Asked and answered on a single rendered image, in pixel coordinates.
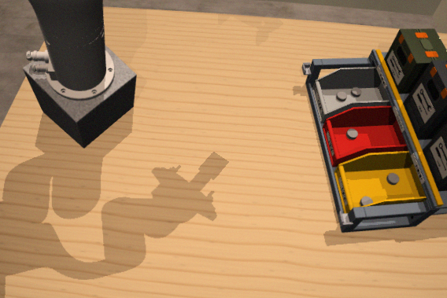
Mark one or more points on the yellow open bin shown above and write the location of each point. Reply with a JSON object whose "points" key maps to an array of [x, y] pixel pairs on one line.
{"points": [[366, 176]]}

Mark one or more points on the yellow long thin bar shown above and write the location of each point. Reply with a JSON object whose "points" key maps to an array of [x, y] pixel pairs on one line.
{"points": [[411, 131]]}

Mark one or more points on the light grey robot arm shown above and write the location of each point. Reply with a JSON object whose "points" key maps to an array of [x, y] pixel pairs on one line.
{"points": [[74, 34]]}

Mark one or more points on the dark grey metal shelf frame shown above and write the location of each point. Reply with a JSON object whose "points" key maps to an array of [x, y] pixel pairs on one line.
{"points": [[379, 217]]}

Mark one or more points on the red bin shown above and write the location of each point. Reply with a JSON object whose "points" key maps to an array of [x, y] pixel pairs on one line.
{"points": [[378, 132]]}

